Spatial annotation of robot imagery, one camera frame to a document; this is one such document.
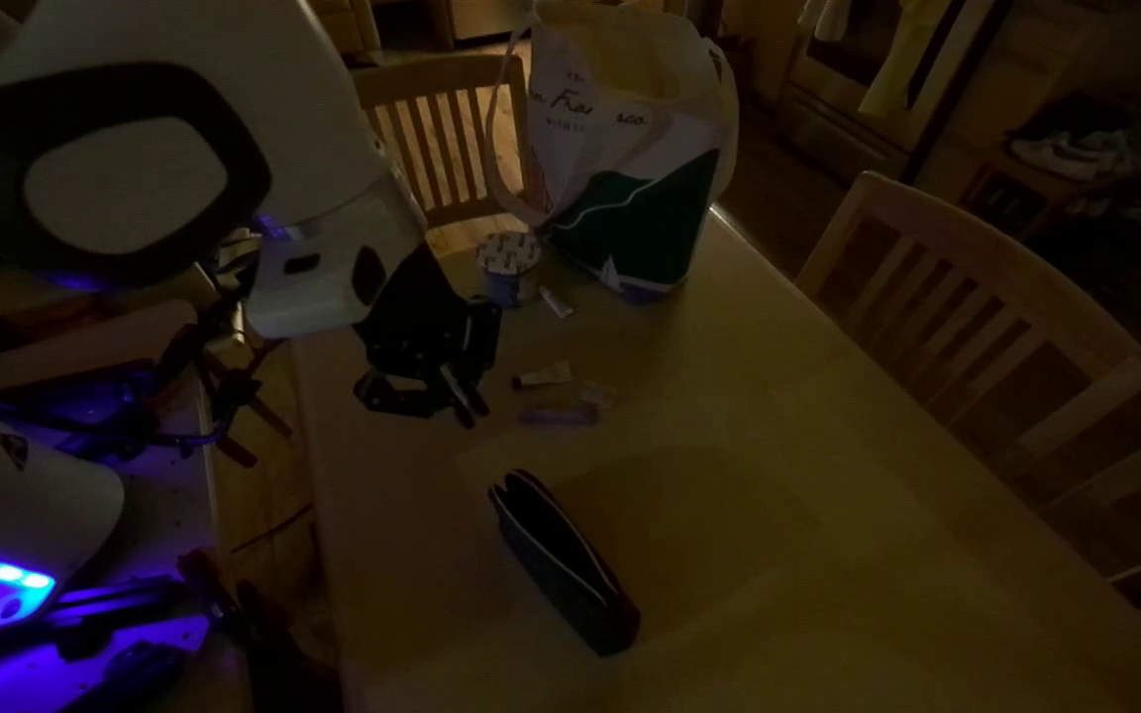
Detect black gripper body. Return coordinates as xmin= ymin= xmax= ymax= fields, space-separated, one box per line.
xmin=357 ymin=241 xmax=507 ymax=388

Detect round patterned tape roll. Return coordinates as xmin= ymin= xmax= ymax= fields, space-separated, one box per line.
xmin=470 ymin=230 xmax=546 ymax=307

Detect small white tag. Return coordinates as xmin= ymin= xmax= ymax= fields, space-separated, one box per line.
xmin=533 ymin=282 xmax=578 ymax=324

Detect black clamp tools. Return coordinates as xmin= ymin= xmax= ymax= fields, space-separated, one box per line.
xmin=151 ymin=311 xmax=298 ymax=471

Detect wooden slatted chair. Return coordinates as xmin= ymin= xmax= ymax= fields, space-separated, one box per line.
xmin=351 ymin=46 xmax=537 ymax=230
xmin=1028 ymin=413 xmax=1141 ymax=668
xmin=793 ymin=167 xmax=1141 ymax=512

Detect black pencil case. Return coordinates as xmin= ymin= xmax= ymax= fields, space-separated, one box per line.
xmin=483 ymin=463 xmax=647 ymax=661

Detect white shopping bag green print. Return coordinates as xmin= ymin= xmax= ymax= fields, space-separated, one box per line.
xmin=523 ymin=0 xmax=746 ymax=303

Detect white dome cover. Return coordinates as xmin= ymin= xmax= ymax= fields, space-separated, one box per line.
xmin=0 ymin=385 xmax=126 ymax=586

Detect yellow hanging cloth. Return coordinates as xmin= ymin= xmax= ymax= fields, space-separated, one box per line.
xmin=855 ymin=0 xmax=998 ymax=129

